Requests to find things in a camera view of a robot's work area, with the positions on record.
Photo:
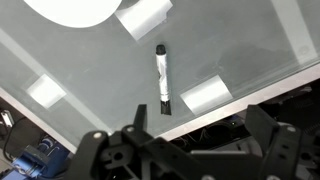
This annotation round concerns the blue device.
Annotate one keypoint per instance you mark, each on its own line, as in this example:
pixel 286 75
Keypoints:
pixel 36 160

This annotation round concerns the black and white marker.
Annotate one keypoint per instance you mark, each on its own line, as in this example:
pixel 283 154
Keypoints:
pixel 162 76

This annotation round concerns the white tape patch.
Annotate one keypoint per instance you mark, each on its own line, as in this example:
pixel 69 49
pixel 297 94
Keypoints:
pixel 45 90
pixel 143 16

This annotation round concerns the long white tape strip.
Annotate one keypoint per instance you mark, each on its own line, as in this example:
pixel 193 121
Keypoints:
pixel 86 111

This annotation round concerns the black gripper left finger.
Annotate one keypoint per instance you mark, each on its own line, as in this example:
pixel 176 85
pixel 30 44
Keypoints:
pixel 100 156

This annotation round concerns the white bowl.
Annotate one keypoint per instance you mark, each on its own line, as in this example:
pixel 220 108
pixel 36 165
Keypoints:
pixel 73 11

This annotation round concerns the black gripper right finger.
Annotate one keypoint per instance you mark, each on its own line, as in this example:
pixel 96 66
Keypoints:
pixel 280 150

